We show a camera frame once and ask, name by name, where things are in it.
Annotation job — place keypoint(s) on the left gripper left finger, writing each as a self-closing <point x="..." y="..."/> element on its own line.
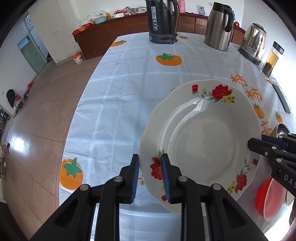
<point x="74" y="218"/>

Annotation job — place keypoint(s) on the white plastic bucket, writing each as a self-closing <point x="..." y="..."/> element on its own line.
<point x="78" y="57"/>

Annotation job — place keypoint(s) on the pink bottle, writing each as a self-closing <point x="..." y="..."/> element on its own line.
<point x="182" y="5"/>

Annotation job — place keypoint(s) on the black smartphone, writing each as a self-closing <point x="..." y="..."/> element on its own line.
<point x="281" y="98"/>

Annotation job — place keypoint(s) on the stainless steel thermos jug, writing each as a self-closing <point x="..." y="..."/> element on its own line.
<point x="219" y="26"/>

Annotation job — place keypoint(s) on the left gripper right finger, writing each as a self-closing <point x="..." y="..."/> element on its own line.
<point x="206" y="205"/>

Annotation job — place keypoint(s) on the glass tea jar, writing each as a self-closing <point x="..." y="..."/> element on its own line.
<point x="275" y="53"/>

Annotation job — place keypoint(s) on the stainless steel bowl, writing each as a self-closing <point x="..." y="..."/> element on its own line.
<point x="279" y="130"/>

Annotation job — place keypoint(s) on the white floral plate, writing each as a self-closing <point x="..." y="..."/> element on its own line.
<point x="204" y="127"/>

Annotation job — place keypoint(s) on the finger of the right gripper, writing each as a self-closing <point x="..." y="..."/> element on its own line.
<point x="269" y="150"/>
<point x="285" y="142"/>

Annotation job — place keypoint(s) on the dark wooden sideboard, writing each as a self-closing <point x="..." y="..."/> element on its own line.
<point x="94" y="40"/>

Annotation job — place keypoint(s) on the white persimmon tablecloth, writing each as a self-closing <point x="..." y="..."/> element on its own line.
<point x="133" y="77"/>

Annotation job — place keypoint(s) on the red plastic bowl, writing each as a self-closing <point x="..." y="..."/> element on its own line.
<point x="269" y="199"/>

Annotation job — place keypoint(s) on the teal basin on sideboard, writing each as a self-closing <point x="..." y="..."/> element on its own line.
<point x="100" y="19"/>

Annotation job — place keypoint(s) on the stainless electric kettle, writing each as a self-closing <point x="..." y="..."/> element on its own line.
<point x="253" y="44"/>

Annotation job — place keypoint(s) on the green door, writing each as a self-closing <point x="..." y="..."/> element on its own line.
<point x="32" y="54"/>

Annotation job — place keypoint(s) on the dark blue thermos jug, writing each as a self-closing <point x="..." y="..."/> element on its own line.
<point x="163" y="20"/>

